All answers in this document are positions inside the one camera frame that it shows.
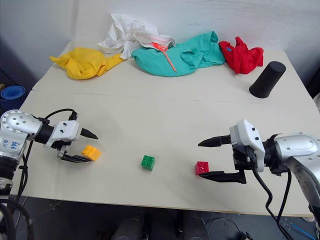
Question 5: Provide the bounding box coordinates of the white crumpled garment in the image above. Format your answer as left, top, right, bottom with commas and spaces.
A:
97, 12, 177, 60

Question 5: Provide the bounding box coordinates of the yellow crumpled cloth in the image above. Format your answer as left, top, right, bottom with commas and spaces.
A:
49, 47, 125, 81

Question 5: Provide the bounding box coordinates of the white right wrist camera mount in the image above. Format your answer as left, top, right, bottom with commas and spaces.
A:
229, 119, 266, 173

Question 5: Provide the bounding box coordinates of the yellow toy brick cube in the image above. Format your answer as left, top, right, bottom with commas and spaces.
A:
81, 144, 102, 161

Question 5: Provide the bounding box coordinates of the red crumpled garment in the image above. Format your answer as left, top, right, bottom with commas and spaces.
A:
218, 36, 265, 75

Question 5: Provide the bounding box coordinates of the black plastic cup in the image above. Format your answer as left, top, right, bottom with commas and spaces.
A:
248, 61, 287, 99

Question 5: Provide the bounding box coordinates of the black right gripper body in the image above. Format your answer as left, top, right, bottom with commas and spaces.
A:
231, 145, 257, 185

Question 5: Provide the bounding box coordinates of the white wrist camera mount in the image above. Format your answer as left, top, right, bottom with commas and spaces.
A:
229, 119, 266, 173
45, 120, 82, 148

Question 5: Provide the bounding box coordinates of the teal crumpled garment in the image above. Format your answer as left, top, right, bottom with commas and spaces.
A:
130, 30, 227, 78

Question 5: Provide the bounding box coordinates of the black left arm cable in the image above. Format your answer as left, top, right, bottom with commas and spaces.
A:
14, 108, 79, 201

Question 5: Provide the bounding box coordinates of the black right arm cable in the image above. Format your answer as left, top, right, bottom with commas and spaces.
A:
250, 164, 293, 240

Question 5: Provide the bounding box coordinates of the blue rolled mat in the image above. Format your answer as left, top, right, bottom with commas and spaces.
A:
0, 85, 27, 114

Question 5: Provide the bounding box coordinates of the green toy brick cube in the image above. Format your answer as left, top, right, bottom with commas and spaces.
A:
140, 154, 156, 172

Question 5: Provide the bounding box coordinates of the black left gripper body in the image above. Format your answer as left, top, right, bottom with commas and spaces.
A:
51, 139, 73, 159

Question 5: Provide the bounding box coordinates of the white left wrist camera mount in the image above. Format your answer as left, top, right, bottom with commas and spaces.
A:
45, 120, 82, 148

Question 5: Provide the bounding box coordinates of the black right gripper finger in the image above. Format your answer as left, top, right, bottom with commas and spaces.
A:
198, 170, 244, 185
197, 134, 233, 148

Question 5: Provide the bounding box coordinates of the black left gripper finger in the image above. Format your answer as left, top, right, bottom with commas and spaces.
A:
59, 152, 93, 164
79, 128, 99, 140

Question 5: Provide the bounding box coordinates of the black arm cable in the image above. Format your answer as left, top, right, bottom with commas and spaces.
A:
250, 164, 293, 240
14, 108, 79, 201

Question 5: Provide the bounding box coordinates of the red toy brick cube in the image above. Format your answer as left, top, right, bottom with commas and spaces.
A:
194, 161, 210, 177

